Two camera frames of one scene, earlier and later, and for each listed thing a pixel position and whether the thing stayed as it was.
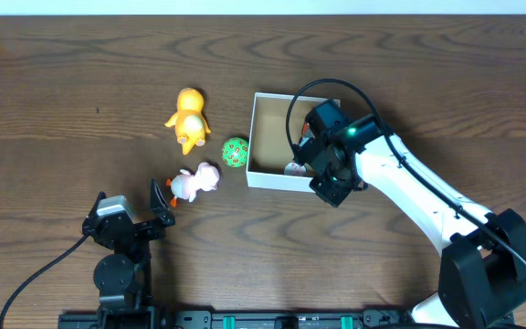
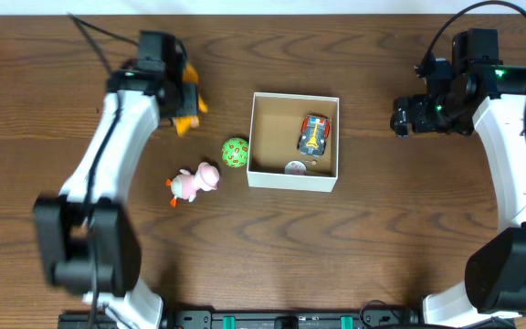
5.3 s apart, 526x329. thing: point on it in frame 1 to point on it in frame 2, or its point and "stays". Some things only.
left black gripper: x=131 y=227 to x=186 y=103
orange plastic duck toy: x=189 y=123 to x=184 y=123
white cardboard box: x=277 y=124 stays
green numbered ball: x=235 y=152 stays
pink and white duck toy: x=186 y=185 stays
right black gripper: x=332 y=196 to x=422 y=123
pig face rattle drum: x=291 y=169 stays
